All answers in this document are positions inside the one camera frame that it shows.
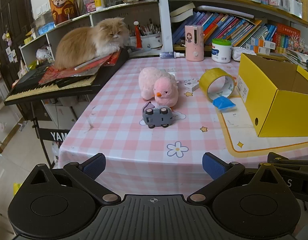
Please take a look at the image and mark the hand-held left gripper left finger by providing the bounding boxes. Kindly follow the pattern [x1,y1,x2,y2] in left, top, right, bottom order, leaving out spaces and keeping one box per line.
[22,153,122,204]

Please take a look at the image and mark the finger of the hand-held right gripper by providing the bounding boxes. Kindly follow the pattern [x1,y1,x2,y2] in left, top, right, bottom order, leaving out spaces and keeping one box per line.
[267,152,308,173]

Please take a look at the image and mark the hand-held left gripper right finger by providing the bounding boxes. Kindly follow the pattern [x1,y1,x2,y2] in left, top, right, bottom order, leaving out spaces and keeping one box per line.
[186,152,291,203]

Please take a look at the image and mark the yellow cardboard box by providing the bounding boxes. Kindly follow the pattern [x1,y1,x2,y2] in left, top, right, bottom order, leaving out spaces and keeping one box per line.
[237,53,308,137]

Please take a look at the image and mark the blue plastic packet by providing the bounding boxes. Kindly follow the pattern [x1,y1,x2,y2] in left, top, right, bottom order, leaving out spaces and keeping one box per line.
[213,96,237,111]

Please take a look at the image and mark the grey toy car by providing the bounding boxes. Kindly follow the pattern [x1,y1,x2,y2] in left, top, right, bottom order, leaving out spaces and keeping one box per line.
[142,102,174,129]

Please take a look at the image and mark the small white card box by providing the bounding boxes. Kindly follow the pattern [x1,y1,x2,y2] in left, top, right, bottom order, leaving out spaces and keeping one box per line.
[183,78,201,92]

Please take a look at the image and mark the yellow tape roll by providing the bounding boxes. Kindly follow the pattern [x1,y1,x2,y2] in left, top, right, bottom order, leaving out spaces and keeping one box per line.
[199,67,236,103]

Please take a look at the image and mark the pink chick plush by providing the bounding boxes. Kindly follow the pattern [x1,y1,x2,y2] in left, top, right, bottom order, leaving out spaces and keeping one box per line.
[153,77,179,110]

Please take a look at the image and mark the pale pink plush animal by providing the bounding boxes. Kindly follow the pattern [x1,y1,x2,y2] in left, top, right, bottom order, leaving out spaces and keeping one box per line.
[138,67,178,100]

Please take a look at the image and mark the yellow-bordered desk mat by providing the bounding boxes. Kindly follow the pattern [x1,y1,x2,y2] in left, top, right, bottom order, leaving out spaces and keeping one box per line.
[218,97,308,158]

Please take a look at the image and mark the black keyboard stand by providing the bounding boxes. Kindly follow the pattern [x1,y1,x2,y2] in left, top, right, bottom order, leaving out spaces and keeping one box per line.
[31,105,70,168]

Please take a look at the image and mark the black electronic keyboard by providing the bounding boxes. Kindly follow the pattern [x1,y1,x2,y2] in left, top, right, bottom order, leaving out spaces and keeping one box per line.
[4,48,131,106]

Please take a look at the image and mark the stack of paper booklets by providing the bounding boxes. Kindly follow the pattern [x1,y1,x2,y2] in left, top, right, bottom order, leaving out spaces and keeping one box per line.
[284,49,308,63]

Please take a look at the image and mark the white jar green lid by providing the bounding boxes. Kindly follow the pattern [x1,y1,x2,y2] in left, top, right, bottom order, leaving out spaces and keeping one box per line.
[211,39,232,64]

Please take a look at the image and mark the colourful decorated pack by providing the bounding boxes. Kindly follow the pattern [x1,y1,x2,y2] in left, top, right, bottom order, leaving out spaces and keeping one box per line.
[289,36,307,53]

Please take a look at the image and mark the orange and white carton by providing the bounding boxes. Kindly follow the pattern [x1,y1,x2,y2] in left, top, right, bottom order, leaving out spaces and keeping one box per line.
[245,44,271,55]
[252,37,276,49]

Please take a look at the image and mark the small spray bottle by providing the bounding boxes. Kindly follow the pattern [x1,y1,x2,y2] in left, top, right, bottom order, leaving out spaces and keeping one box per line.
[160,51,186,58]

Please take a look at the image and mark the fluffy orange cat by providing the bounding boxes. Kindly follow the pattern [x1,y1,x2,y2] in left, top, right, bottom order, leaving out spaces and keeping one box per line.
[54,17,129,70]

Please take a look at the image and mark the pink humidifier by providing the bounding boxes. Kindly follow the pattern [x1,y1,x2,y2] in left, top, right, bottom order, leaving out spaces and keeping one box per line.
[184,25,204,62]

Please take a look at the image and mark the red boxed book set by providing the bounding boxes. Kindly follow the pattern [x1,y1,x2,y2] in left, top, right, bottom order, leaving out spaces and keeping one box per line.
[273,22,301,53]

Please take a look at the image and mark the white pen holder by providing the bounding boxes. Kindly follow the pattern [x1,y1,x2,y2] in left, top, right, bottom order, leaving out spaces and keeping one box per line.
[140,32,162,50]

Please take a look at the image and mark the red doll ornament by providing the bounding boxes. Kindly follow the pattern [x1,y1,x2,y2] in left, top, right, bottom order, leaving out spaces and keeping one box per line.
[133,21,144,49]

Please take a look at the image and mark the row of leaning books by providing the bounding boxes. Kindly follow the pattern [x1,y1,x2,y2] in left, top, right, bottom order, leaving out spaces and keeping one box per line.
[172,11,277,47]

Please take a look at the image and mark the white marker holder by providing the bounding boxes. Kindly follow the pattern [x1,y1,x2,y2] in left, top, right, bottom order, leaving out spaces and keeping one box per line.
[289,0,303,19]

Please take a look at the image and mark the white corner shelf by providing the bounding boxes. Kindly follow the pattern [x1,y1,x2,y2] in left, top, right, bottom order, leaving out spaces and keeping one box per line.
[19,0,160,67]

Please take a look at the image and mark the cream thick book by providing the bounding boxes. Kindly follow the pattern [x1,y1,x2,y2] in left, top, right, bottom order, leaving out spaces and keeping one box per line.
[170,2,196,23]

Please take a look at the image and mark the orange figure printed box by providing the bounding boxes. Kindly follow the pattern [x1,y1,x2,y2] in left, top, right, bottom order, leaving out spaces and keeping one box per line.
[49,0,77,25]

